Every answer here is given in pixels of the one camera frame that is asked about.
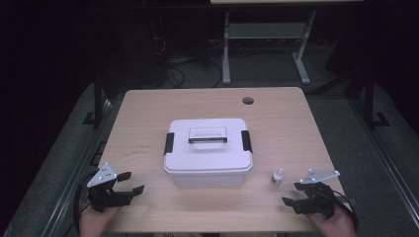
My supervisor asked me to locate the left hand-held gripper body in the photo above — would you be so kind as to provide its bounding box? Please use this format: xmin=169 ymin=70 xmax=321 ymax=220
xmin=86 ymin=161 xmax=133 ymax=213

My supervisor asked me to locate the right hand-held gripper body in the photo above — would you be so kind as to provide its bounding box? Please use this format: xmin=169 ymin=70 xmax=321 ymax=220
xmin=292 ymin=168 xmax=341 ymax=220

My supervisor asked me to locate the small white bottle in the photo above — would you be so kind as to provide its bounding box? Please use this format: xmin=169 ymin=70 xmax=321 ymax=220
xmin=271 ymin=168 xmax=285 ymax=186

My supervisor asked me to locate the white plastic storage box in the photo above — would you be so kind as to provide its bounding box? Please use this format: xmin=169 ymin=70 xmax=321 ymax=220
xmin=163 ymin=118 xmax=254 ymax=175

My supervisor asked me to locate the person's left hand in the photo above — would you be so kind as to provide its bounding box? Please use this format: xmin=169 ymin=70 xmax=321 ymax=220
xmin=78 ymin=204 xmax=122 ymax=237

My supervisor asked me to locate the person's right hand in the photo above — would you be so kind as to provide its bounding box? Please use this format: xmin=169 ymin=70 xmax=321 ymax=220
xmin=307 ymin=206 xmax=358 ymax=237

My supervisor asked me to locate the black metal stand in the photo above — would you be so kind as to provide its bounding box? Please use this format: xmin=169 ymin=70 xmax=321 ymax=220
xmin=363 ymin=70 xmax=390 ymax=128
xmin=81 ymin=70 xmax=105 ymax=128

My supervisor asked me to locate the left hand-held gripper black cable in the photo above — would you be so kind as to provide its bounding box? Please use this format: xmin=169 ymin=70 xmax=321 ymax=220
xmin=72 ymin=170 xmax=101 ymax=235

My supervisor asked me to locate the hand-held gripper black cable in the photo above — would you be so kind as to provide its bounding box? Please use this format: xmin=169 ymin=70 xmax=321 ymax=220
xmin=72 ymin=170 xmax=101 ymax=235
xmin=329 ymin=190 xmax=360 ymax=232

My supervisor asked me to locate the right hand-held gripper black cable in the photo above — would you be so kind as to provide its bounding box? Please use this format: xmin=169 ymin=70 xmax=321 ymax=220
xmin=329 ymin=190 xmax=360 ymax=232

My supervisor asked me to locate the grey metal floor rail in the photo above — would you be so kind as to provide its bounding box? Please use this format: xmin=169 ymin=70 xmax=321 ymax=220
xmin=348 ymin=98 xmax=419 ymax=229
xmin=41 ymin=95 xmax=124 ymax=237

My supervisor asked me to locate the tangle of floor cables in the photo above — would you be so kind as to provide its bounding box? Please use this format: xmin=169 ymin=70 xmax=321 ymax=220
xmin=162 ymin=38 xmax=225 ymax=89

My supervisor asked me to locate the white metal frame table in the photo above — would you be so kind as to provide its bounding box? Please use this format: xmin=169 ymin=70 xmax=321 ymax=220
xmin=209 ymin=0 xmax=365 ymax=86

